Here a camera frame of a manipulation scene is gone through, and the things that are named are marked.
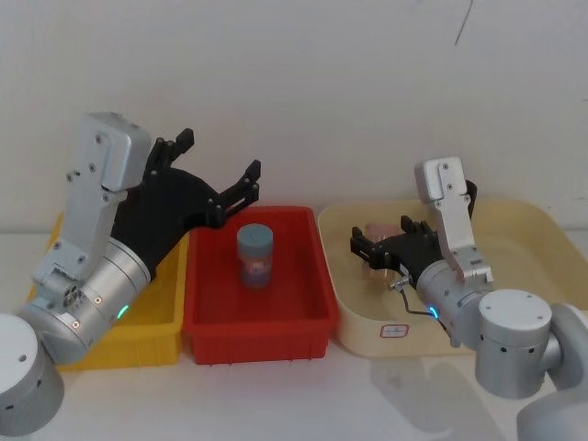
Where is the jar with blue-grey lid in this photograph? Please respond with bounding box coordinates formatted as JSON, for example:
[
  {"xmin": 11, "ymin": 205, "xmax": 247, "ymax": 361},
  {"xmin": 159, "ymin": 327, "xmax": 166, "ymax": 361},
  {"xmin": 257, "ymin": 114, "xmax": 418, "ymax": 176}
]
[{"xmin": 235, "ymin": 223, "xmax": 276, "ymax": 291}]

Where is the small pink object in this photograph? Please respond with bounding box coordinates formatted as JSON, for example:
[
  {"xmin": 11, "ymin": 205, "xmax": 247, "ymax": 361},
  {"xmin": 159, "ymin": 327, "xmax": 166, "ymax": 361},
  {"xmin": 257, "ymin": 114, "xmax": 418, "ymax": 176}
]
[{"xmin": 364, "ymin": 220, "xmax": 392, "ymax": 241}]

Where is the thin dark gripper cable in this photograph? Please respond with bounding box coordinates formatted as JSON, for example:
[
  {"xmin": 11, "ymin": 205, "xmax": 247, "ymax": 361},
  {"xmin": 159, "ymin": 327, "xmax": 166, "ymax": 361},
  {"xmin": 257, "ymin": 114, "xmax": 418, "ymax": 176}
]
[{"xmin": 389, "ymin": 274, "xmax": 443, "ymax": 323}]

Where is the cream shallow tray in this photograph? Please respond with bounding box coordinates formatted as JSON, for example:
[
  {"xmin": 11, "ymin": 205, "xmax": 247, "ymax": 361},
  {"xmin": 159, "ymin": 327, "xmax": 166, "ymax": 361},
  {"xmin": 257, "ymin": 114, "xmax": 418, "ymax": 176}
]
[{"xmin": 317, "ymin": 198, "xmax": 582, "ymax": 359}]

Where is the yellow plastic bin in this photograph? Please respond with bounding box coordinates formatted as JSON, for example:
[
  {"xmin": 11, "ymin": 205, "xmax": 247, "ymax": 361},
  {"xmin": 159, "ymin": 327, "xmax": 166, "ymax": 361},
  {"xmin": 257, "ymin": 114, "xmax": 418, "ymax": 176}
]
[{"xmin": 26, "ymin": 210, "xmax": 190, "ymax": 372}]

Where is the white label with red border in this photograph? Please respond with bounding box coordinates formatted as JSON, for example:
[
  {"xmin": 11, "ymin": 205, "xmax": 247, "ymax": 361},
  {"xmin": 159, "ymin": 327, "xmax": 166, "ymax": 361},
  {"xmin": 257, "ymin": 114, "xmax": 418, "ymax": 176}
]
[{"xmin": 379, "ymin": 323, "xmax": 411, "ymax": 340}]

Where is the red plastic bin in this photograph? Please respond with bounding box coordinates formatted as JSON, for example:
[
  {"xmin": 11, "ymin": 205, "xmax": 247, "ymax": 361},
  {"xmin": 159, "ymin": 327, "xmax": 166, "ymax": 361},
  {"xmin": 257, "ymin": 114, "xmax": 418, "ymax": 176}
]
[{"xmin": 181, "ymin": 205, "xmax": 342, "ymax": 367}]

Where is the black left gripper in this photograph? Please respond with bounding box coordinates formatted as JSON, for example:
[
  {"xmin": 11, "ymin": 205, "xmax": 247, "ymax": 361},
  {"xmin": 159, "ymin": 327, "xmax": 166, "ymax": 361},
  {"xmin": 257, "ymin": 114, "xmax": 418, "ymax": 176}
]
[{"xmin": 110, "ymin": 128, "xmax": 264, "ymax": 282}]

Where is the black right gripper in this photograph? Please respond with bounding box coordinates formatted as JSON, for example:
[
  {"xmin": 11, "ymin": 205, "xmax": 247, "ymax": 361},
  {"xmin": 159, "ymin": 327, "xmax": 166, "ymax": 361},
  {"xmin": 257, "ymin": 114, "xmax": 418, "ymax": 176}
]
[{"xmin": 349, "ymin": 214, "xmax": 442, "ymax": 288}]

